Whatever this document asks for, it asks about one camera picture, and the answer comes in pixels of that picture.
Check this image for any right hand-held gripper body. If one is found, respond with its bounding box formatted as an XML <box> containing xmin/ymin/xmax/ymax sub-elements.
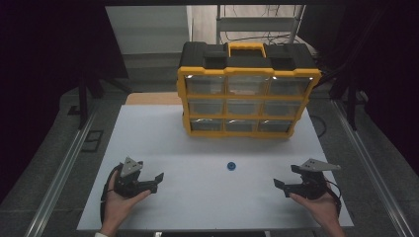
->
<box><xmin>291</xmin><ymin>158</ymin><xmax>342</xmax><ymax>201</ymax></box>

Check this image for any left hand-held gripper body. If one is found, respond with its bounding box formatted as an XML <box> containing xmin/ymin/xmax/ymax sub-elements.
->
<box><xmin>113</xmin><ymin>156</ymin><xmax>158</xmax><ymax>199</ymax></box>

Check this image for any clear plastic drawer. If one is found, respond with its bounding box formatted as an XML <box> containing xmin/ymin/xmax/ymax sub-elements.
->
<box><xmin>190</xmin><ymin>118</ymin><xmax>224</xmax><ymax>132</ymax></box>

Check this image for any yellow black drawer organizer cabinet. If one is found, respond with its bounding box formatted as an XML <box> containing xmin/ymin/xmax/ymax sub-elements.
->
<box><xmin>176</xmin><ymin>41</ymin><xmax>322</xmax><ymax>139</ymax></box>

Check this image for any person's right hand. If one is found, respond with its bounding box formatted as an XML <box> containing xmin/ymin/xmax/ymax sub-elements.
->
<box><xmin>289</xmin><ymin>190</ymin><xmax>341</xmax><ymax>229</ymax></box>

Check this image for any person's left hand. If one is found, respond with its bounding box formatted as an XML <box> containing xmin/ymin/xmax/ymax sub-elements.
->
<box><xmin>101</xmin><ymin>170</ymin><xmax>153</xmax><ymax>232</ymax></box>

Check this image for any white table sheet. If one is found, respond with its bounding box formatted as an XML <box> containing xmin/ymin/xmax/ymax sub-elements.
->
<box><xmin>76</xmin><ymin>104</ymin><xmax>356</xmax><ymax>232</ymax></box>

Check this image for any black floor socket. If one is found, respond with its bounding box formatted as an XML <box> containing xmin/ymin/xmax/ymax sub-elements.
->
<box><xmin>81</xmin><ymin>129</ymin><xmax>105</xmax><ymax>153</ymax></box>

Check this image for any wooden board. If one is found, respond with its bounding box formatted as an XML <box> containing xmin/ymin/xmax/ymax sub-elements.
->
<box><xmin>125</xmin><ymin>91</ymin><xmax>183</xmax><ymax>106</ymax></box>

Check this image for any black stand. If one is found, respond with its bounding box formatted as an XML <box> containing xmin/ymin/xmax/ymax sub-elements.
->
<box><xmin>328</xmin><ymin>73</ymin><xmax>361</xmax><ymax>131</ymax></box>
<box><xmin>76</xmin><ymin>67</ymin><xmax>133</xmax><ymax>130</ymax></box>

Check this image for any grid of clear drawers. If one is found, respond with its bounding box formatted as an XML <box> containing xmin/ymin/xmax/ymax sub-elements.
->
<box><xmin>185</xmin><ymin>74</ymin><xmax>313</xmax><ymax>133</ymax></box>

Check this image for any white panel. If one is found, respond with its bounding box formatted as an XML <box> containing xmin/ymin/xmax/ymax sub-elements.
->
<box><xmin>105</xmin><ymin>5</ymin><xmax>193</xmax><ymax>55</ymax></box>

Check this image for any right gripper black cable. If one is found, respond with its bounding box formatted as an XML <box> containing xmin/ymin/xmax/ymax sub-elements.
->
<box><xmin>323</xmin><ymin>177</ymin><xmax>343</xmax><ymax>219</ymax></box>

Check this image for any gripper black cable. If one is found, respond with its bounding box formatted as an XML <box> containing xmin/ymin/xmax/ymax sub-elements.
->
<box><xmin>99</xmin><ymin>163</ymin><xmax>124</xmax><ymax>225</ymax></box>
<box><xmin>323</xmin><ymin>177</ymin><xmax>343</xmax><ymax>219</ymax></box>

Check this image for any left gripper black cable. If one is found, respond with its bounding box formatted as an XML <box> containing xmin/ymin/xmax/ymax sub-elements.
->
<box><xmin>99</xmin><ymin>163</ymin><xmax>124</xmax><ymax>225</ymax></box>

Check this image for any black floor cable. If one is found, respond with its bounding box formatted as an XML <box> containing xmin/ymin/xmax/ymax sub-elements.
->
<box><xmin>308</xmin><ymin>114</ymin><xmax>328</xmax><ymax>138</ymax></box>

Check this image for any aluminium frame rail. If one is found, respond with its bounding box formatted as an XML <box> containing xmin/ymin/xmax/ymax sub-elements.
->
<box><xmin>330</xmin><ymin>98</ymin><xmax>417</xmax><ymax>237</ymax></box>
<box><xmin>23</xmin><ymin>104</ymin><xmax>101</xmax><ymax>237</ymax></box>

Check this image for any grey metal shelf frame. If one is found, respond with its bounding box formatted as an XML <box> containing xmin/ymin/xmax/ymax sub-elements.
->
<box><xmin>215</xmin><ymin>4</ymin><xmax>306</xmax><ymax>45</ymax></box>

